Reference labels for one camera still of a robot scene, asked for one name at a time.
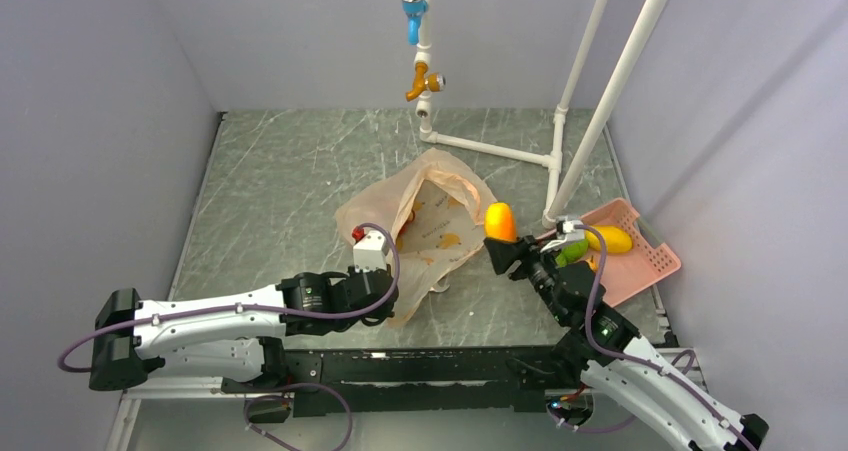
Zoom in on orange banana-print plastic bag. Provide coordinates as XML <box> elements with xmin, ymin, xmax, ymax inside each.
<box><xmin>335</xmin><ymin>149</ymin><xmax>496</xmax><ymax>326</ymax></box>

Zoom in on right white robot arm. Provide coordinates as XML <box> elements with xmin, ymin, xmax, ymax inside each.
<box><xmin>484</xmin><ymin>236</ymin><xmax>769</xmax><ymax>450</ymax></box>

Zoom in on white PVC pipe frame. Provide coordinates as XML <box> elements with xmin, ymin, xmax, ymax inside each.
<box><xmin>413</xmin><ymin>0</ymin><xmax>685</xmax><ymax>231</ymax></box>

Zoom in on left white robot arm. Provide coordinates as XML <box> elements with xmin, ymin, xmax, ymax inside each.
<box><xmin>88</xmin><ymin>268</ymin><xmax>398</xmax><ymax>391</ymax></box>

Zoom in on orange fake fruit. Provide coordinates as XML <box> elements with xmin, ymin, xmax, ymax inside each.
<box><xmin>483</xmin><ymin>202</ymin><xmax>518</xmax><ymax>243</ymax></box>

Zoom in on yellow fake mango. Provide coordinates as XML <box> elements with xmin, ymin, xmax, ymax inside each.
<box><xmin>585</xmin><ymin>225</ymin><xmax>634</xmax><ymax>254</ymax></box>

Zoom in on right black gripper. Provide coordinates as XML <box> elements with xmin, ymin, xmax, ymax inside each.
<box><xmin>485</xmin><ymin>232</ymin><xmax>569</xmax><ymax>323</ymax></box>

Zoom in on purple cable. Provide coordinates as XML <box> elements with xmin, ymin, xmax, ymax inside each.
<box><xmin>574</xmin><ymin>223</ymin><xmax>760</xmax><ymax>451</ymax></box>
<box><xmin>57</xmin><ymin>222</ymin><xmax>402</xmax><ymax>374</ymax></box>

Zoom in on orange tap valve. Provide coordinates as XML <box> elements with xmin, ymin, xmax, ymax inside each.
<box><xmin>405</xmin><ymin>61</ymin><xmax>446</xmax><ymax>102</ymax></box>

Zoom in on blue tap valve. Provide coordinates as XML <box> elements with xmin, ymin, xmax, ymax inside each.
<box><xmin>402</xmin><ymin>0</ymin><xmax>429</xmax><ymax>46</ymax></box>

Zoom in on green fake fruit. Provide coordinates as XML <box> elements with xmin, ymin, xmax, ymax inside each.
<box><xmin>555</xmin><ymin>239</ymin><xmax>589</xmax><ymax>267</ymax></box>

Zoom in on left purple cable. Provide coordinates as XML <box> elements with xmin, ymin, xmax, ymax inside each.
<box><xmin>57</xmin><ymin>222</ymin><xmax>402</xmax><ymax>374</ymax></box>

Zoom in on silver open-end wrench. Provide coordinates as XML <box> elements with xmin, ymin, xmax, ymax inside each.
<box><xmin>430</xmin><ymin>280</ymin><xmax>450</xmax><ymax>293</ymax></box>

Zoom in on pink plastic basket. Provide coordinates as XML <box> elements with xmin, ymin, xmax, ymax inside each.
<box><xmin>577</xmin><ymin>198</ymin><xmax>681</xmax><ymax>307</ymax></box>

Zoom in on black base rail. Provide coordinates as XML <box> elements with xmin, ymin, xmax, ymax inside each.
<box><xmin>220</xmin><ymin>346</ymin><xmax>580</xmax><ymax>417</ymax></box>

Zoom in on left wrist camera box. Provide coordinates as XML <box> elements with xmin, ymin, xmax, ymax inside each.
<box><xmin>352</xmin><ymin>226</ymin><xmax>390</xmax><ymax>273</ymax></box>

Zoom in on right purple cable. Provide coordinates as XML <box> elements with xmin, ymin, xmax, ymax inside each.
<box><xmin>574</xmin><ymin>223</ymin><xmax>760</xmax><ymax>451</ymax></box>

